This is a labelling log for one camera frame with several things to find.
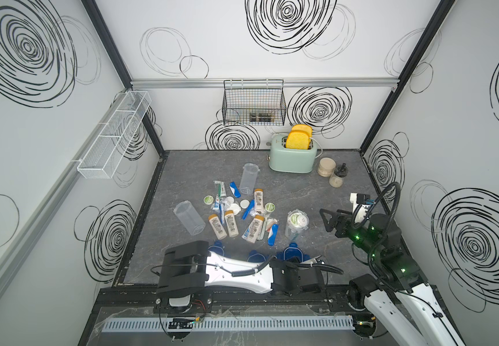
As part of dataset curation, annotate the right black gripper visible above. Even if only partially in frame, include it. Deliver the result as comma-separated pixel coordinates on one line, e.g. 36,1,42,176
319,207,379,260

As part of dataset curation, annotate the blue-lid clear container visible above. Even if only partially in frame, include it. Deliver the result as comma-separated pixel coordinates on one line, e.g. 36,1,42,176
173,200,206,236
285,209,309,242
239,163,260,195

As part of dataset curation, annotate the blue container lid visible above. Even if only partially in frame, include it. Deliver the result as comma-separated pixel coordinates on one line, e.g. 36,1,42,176
247,250,268,263
276,242,311,263
209,240,224,256

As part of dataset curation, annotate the cream lotion bottle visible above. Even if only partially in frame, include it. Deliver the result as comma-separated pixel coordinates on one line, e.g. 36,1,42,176
243,215,265,244
224,210,239,238
209,214,228,240
254,188,265,213

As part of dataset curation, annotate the blue toothbrush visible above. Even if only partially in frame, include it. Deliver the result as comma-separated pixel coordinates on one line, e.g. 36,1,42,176
242,200,255,220

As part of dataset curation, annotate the white round toiletry piece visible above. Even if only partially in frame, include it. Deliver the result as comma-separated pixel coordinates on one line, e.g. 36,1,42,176
224,196,242,216

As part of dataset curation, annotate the blue small toiletry tube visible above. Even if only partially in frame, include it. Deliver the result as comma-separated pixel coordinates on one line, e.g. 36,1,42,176
229,182,241,198

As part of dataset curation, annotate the green toothbrush packet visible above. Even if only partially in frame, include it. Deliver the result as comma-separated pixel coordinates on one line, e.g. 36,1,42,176
213,180,226,200

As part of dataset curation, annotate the green round toiletry tin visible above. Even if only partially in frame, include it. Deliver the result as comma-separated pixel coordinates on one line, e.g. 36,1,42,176
203,195,215,206

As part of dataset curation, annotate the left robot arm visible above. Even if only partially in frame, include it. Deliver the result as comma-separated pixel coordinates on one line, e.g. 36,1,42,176
150,241,344,300

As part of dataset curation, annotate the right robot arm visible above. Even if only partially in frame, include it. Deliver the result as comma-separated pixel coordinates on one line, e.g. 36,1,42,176
320,182,464,345

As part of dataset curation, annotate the black-cap glass bottle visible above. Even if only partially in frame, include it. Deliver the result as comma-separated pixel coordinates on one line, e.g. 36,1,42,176
329,163,348,188

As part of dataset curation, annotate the beige round jar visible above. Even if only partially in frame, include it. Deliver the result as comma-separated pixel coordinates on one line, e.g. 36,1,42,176
317,157,337,177

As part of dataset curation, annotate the mint green toaster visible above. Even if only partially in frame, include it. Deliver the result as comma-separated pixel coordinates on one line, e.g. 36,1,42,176
268,133,323,174

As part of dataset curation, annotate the front yellow toast slice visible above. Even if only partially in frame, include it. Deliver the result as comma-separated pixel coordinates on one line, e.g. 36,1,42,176
286,130,311,150

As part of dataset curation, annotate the yellow toast slice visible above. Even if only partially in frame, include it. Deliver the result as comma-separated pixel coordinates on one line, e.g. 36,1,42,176
291,124,313,138
286,130,311,150

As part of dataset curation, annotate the back yellow toast slice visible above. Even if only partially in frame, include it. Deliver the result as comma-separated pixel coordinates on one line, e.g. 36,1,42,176
291,124,313,138

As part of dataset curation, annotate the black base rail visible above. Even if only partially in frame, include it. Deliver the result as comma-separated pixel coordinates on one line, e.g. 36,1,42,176
92,285,364,315

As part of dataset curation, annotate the white slotted cable duct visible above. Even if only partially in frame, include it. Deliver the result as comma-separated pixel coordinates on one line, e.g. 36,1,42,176
102,316,355,333

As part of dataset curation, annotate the black wire wall basket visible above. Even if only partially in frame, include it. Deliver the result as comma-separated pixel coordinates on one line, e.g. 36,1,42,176
222,79,287,126

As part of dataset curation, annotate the white mesh wall shelf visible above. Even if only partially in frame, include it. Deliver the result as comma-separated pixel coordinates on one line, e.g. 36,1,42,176
77,90,151,180

